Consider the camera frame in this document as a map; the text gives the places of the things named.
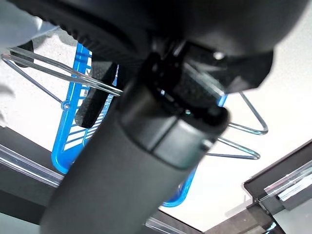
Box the dark shelf board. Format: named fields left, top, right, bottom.
left=0, top=125, right=64, bottom=226
left=207, top=138, right=312, bottom=234

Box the clear plastic shelf price rail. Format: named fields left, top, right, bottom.
left=0, top=143, right=64, bottom=188
left=264, top=160, right=312, bottom=203
left=145, top=216, right=203, bottom=234

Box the blue plastic shopping basket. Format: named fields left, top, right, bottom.
left=50, top=41, right=229, bottom=208

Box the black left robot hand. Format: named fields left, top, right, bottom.
left=14, top=0, right=311, bottom=234

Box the light grey fabric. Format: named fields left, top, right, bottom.
left=0, top=0, right=59, bottom=126

